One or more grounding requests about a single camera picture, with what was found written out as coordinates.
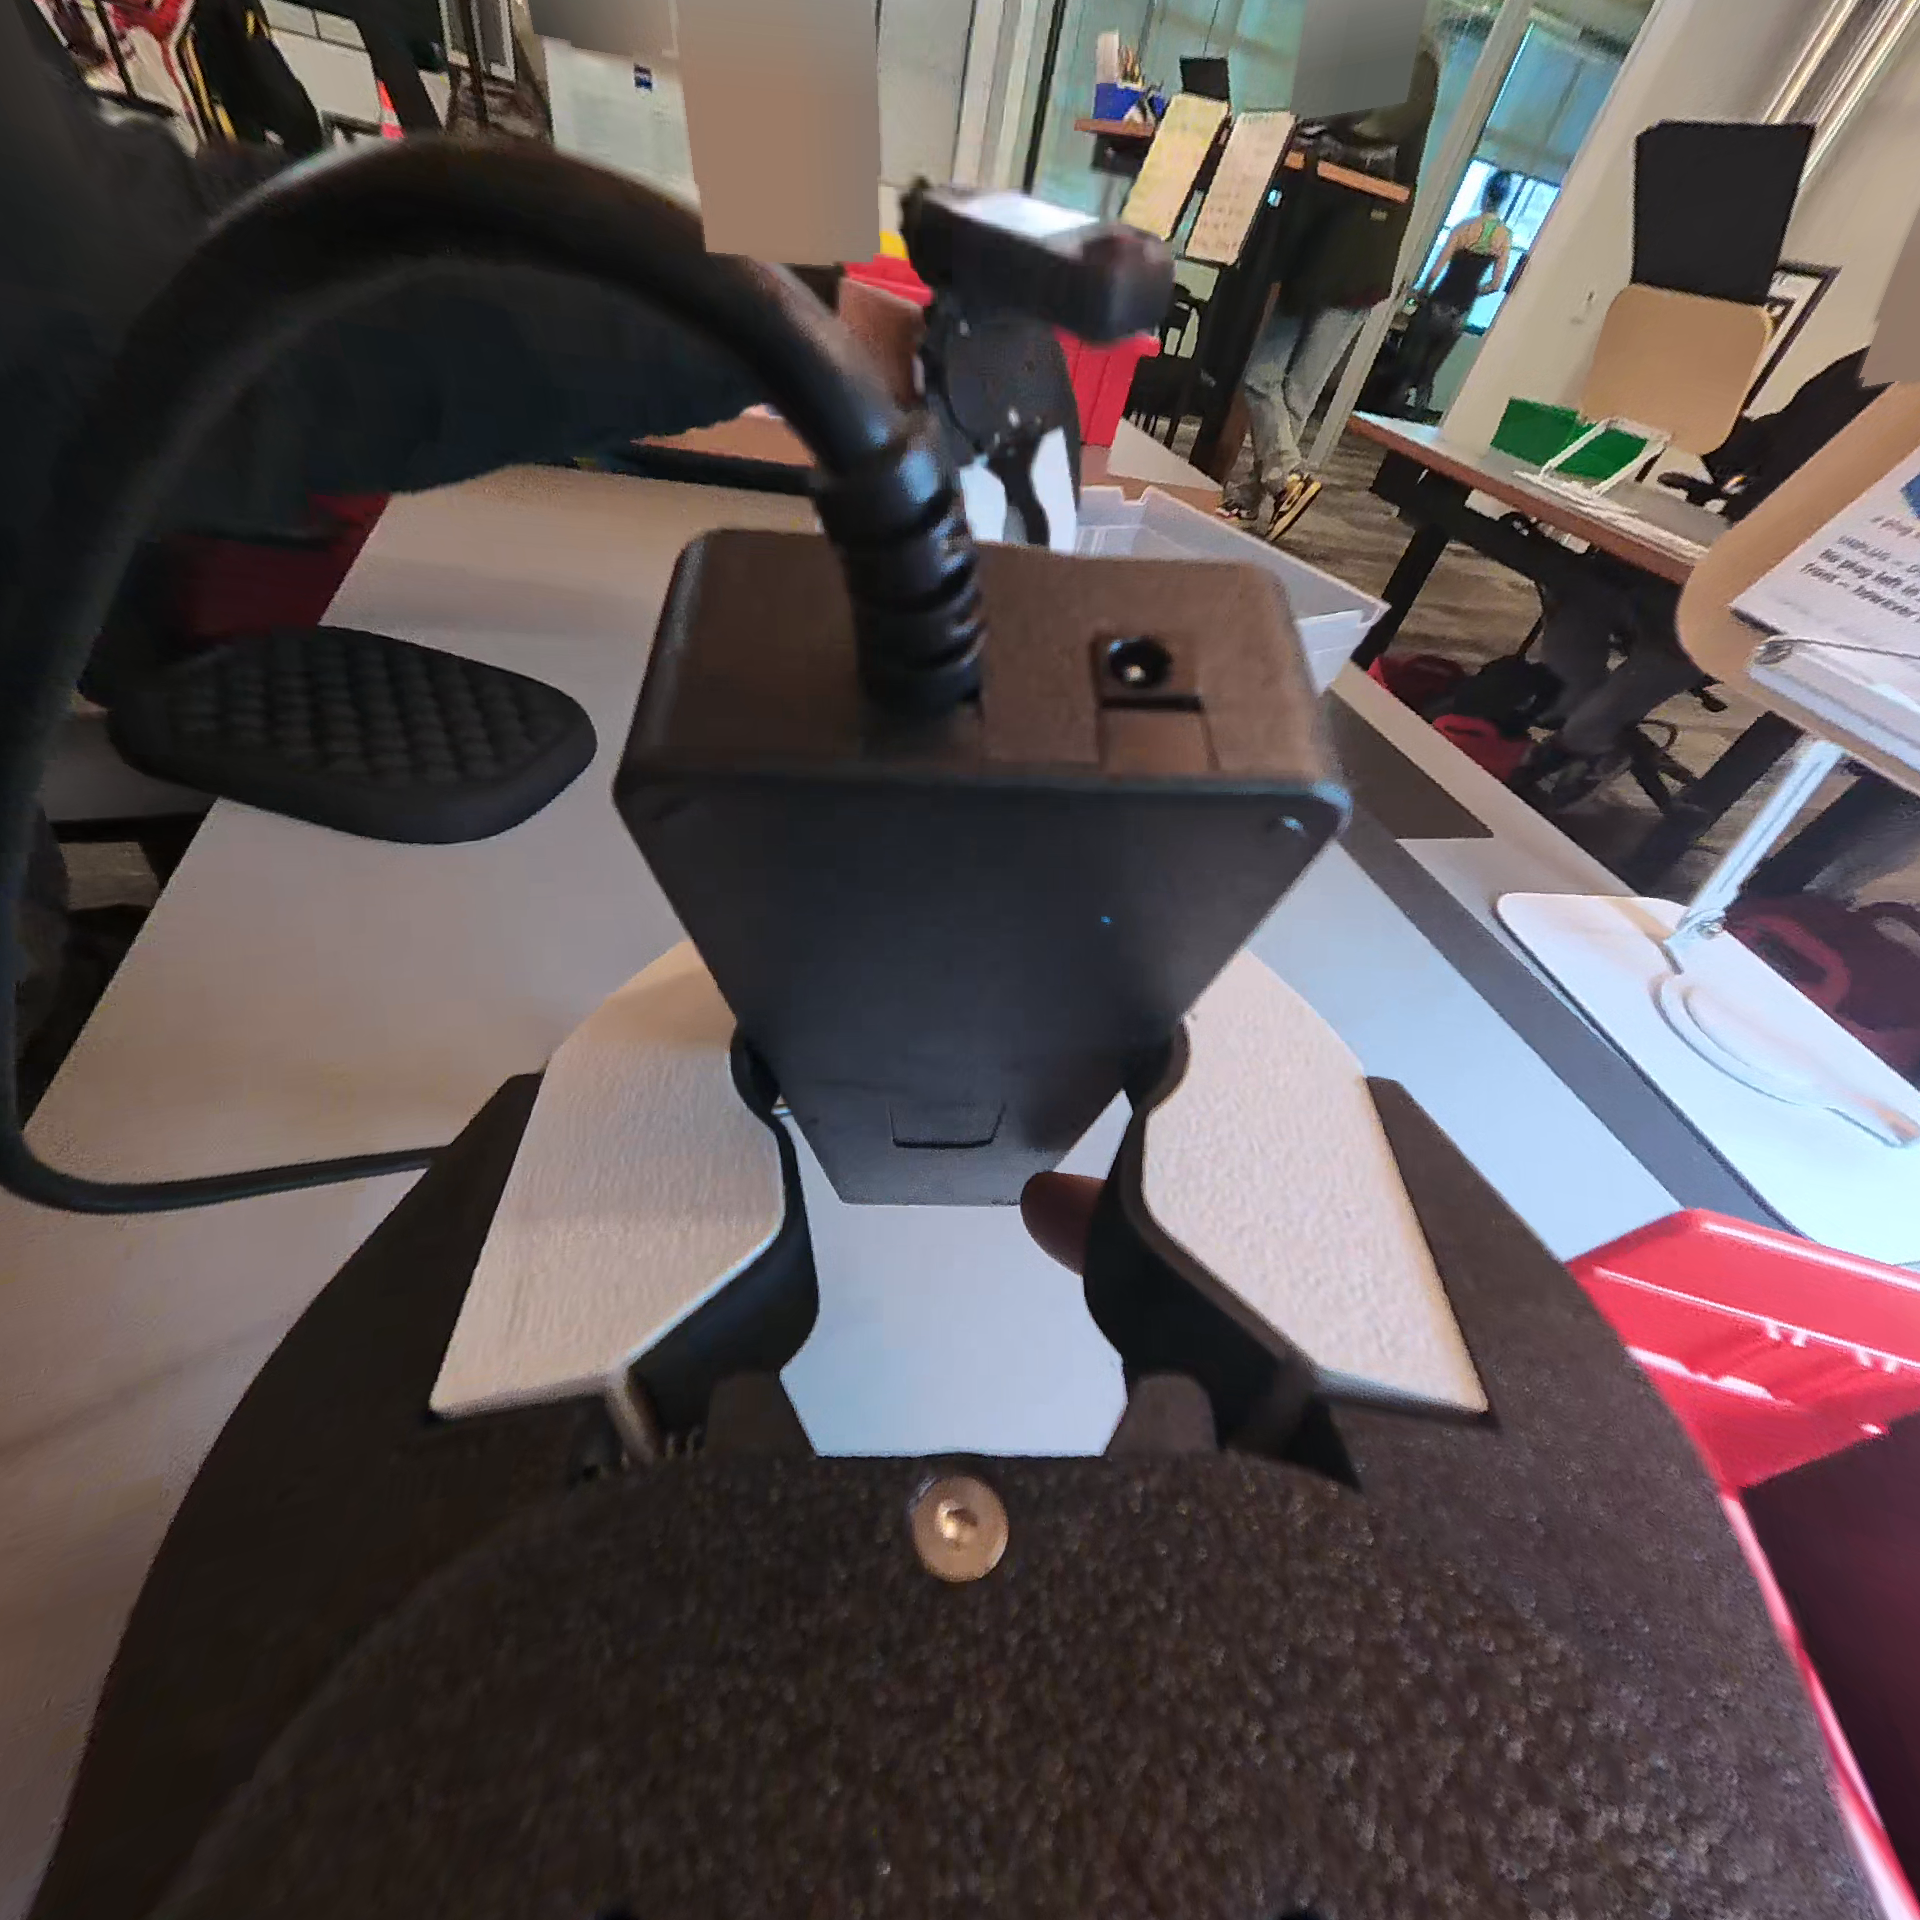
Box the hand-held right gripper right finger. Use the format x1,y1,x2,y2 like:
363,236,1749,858
1084,958,1490,1449

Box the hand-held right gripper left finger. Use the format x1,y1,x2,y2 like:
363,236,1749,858
429,941,826,1465

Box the black hub cable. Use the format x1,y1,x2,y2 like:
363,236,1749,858
0,137,992,1216

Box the clear plastic bin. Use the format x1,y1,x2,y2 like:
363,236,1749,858
1072,480,1391,695

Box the person's left forearm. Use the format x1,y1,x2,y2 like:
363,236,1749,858
89,246,788,504

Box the person's left hand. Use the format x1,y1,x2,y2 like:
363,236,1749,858
837,276,921,405

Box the person's right hand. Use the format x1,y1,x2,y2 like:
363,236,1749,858
1025,1173,1113,1279

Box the printed display board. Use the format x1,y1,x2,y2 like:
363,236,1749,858
1184,106,1298,270
1122,94,1233,241

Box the black tape strip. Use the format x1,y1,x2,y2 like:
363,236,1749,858
1320,661,1787,1225

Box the red bag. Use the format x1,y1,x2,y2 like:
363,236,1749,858
1371,652,1536,782

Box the green plastic bin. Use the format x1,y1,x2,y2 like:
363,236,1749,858
1492,397,1652,481

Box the wooden background table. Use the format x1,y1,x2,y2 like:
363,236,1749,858
1347,410,1743,676

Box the black mesh pad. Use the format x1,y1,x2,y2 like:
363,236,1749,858
112,626,600,846

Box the cardboard and black panel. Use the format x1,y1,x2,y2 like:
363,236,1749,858
1583,119,1819,453

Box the black bin divider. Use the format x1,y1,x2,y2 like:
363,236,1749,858
1739,1424,1920,1817

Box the instruction sheet on stand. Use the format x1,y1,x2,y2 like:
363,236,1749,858
1500,381,1920,1150

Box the person's black jacket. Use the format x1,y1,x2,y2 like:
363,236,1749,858
0,0,213,706

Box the white wire document stand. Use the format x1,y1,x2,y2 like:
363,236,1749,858
1515,415,1672,500

